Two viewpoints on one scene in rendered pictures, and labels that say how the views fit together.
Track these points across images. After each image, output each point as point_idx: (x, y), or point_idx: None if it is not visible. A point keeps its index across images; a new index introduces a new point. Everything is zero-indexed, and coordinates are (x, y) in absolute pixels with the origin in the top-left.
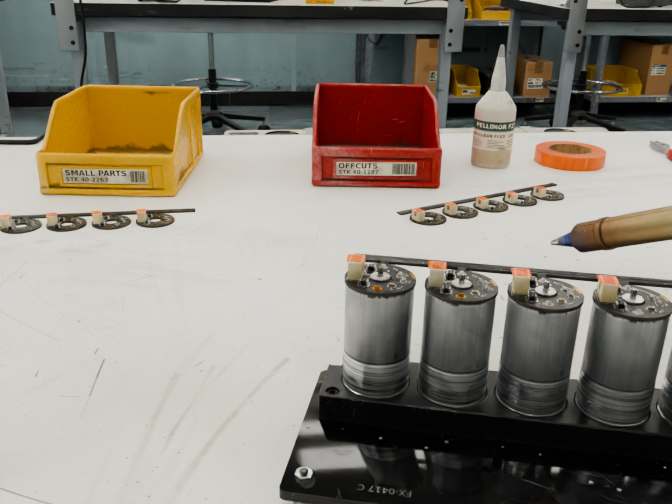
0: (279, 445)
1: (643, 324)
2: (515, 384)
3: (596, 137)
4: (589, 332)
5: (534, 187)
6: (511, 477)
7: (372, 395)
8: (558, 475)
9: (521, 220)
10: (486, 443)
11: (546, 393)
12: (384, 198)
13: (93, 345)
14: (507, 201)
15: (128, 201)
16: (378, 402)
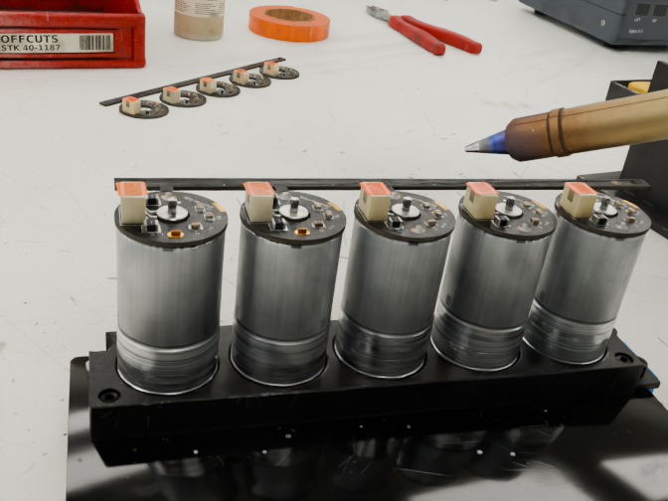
0: (30, 493)
1: (532, 244)
2: (372, 341)
3: (307, 1)
4: (456, 258)
5: (264, 63)
6: (388, 469)
7: (173, 391)
8: (440, 451)
9: (260, 105)
10: (339, 425)
11: (412, 347)
12: (76, 83)
13: None
14: (237, 82)
15: None
16: (185, 401)
